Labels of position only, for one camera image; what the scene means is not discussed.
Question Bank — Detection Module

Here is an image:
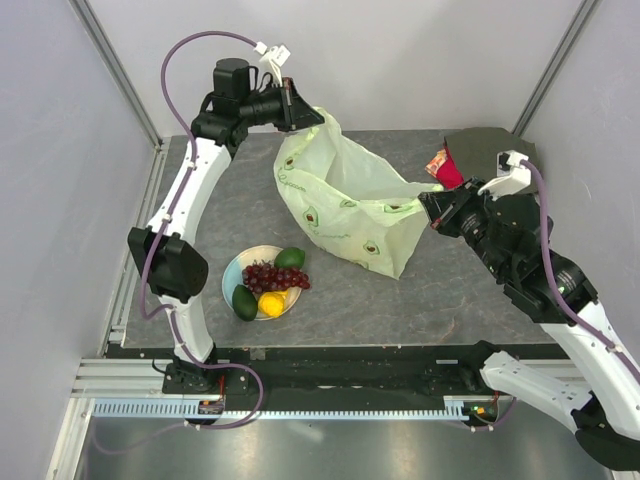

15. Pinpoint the red grape bunch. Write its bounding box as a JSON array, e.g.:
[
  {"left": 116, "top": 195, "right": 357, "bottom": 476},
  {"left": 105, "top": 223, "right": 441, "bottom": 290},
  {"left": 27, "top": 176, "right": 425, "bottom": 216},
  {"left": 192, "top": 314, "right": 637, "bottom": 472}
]
[{"left": 242, "top": 263, "right": 311, "bottom": 294}]

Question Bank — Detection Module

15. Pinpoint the aluminium frame rail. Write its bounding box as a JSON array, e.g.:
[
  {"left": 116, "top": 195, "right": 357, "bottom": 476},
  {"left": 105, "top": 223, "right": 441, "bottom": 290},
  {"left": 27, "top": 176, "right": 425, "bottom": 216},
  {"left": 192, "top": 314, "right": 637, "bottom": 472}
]
[
  {"left": 70, "top": 1, "right": 166, "bottom": 356},
  {"left": 511, "top": 0, "right": 601, "bottom": 136}
]

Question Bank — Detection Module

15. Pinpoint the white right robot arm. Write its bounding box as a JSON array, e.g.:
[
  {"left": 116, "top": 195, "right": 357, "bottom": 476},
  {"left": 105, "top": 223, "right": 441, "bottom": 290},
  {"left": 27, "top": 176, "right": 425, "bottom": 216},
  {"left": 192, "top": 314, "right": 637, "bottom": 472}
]
[{"left": 419, "top": 179, "right": 639, "bottom": 471}]

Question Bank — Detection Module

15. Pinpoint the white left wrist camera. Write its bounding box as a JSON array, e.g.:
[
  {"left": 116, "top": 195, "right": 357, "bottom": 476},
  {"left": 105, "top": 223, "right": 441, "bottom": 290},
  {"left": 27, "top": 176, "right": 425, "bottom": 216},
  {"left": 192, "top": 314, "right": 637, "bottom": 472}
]
[{"left": 254, "top": 41, "right": 291, "bottom": 87}]

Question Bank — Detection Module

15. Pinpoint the right aluminium frame rail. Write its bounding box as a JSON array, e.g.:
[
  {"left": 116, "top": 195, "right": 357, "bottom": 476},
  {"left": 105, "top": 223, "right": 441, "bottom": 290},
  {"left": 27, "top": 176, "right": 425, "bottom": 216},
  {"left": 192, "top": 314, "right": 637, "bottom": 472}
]
[{"left": 511, "top": 0, "right": 601, "bottom": 136}]

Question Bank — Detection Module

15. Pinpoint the cream and blue plate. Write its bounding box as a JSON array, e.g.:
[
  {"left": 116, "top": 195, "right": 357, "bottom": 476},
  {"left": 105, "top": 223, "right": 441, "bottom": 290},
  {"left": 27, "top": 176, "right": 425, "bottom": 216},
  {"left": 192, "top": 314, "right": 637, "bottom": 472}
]
[{"left": 222, "top": 245, "right": 311, "bottom": 322}]

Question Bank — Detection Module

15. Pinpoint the green lime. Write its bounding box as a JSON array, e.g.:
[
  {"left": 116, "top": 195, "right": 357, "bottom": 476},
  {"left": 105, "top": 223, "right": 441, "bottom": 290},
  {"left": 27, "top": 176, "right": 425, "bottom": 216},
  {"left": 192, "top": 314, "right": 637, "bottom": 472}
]
[{"left": 273, "top": 247, "right": 306, "bottom": 269}]

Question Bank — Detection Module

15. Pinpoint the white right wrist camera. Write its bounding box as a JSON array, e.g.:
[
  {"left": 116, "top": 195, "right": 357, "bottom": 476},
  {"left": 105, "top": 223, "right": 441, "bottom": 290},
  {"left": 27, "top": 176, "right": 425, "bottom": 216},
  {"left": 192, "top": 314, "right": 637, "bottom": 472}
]
[{"left": 478, "top": 150, "right": 531, "bottom": 200}]

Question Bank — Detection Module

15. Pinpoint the left aluminium frame rail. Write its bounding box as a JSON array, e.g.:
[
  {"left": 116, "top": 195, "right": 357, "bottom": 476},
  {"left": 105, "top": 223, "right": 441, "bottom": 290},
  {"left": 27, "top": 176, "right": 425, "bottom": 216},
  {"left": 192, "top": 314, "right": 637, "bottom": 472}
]
[{"left": 70, "top": 1, "right": 166, "bottom": 356}]

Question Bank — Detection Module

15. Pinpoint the front aluminium extrusion frame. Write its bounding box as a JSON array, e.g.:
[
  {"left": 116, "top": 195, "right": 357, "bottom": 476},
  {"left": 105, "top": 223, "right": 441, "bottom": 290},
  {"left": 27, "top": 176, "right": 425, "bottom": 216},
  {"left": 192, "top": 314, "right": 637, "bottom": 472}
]
[{"left": 46, "top": 358, "right": 163, "bottom": 479}]

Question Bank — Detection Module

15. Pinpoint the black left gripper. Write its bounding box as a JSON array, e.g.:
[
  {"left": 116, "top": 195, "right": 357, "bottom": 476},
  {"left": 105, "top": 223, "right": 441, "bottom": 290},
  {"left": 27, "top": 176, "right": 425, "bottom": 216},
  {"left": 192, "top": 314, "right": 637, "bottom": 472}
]
[{"left": 239, "top": 79, "right": 324, "bottom": 134}]

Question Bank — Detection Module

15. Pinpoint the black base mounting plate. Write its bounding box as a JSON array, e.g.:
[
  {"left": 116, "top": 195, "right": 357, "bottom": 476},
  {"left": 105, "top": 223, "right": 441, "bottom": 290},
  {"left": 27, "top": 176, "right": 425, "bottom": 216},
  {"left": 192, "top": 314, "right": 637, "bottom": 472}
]
[{"left": 160, "top": 344, "right": 501, "bottom": 401}]

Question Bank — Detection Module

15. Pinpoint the yellow crumpled fruit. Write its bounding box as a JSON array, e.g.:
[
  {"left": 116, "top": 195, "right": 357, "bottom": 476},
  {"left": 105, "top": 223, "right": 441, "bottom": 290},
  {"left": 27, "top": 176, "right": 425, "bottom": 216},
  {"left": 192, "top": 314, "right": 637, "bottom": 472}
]
[{"left": 258, "top": 290, "right": 288, "bottom": 318}]

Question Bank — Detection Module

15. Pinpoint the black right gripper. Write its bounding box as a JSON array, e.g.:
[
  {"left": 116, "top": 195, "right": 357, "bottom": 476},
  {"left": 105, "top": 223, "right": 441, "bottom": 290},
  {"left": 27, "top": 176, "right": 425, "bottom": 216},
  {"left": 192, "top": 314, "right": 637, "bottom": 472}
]
[{"left": 419, "top": 174, "right": 511, "bottom": 278}]

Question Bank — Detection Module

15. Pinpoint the grey slotted cable duct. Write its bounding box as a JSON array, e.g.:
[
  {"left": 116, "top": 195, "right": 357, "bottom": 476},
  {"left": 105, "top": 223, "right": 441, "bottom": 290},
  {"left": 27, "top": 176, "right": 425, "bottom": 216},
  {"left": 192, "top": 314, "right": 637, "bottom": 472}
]
[{"left": 92, "top": 394, "right": 499, "bottom": 420}]

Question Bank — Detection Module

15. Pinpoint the red cloth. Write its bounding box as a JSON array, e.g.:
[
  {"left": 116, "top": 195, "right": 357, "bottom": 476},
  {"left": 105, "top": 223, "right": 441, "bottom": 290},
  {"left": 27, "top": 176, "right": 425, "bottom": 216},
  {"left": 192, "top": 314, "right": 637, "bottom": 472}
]
[{"left": 435, "top": 150, "right": 464, "bottom": 189}]

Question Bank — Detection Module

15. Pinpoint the olive green cloth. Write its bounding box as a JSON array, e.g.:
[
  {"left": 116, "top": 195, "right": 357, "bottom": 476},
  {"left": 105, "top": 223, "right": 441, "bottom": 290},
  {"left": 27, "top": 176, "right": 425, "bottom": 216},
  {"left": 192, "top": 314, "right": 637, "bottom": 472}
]
[{"left": 443, "top": 127, "right": 543, "bottom": 181}]

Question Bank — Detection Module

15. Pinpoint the light green plastic bag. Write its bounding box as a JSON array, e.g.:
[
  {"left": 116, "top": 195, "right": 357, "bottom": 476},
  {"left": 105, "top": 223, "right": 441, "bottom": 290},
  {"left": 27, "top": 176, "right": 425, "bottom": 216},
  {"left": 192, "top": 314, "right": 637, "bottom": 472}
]
[{"left": 273, "top": 111, "right": 444, "bottom": 279}]

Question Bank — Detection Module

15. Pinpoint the floral patterned cloth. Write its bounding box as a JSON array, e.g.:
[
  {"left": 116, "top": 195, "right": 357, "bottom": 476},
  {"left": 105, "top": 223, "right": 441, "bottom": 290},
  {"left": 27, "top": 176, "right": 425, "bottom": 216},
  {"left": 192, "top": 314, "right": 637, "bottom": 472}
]
[{"left": 425, "top": 149, "right": 448, "bottom": 178}]

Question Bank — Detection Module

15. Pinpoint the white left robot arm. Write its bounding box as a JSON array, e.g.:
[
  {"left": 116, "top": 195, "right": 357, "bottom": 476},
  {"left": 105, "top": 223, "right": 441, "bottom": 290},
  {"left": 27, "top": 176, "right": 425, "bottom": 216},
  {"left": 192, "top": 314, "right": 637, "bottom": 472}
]
[{"left": 127, "top": 50, "right": 324, "bottom": 393}]

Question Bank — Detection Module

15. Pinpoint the dark green avocado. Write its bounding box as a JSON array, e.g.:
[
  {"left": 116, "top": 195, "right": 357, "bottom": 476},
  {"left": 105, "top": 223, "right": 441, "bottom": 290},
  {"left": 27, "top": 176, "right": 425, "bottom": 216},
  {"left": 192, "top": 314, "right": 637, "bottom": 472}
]
[{"left": 232, "top": 285, "right": 258, "bottom": 322}]

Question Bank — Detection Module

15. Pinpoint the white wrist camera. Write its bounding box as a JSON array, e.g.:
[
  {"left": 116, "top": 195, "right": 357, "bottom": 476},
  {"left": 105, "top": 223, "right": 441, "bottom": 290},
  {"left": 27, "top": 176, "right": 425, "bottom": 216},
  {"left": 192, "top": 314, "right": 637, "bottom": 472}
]
[
  {"left": 254, "top": 41, "right": 291, "bottom": 87},
  {"left": 478, "top": 150, "right": 531, "bottom": 200}
]

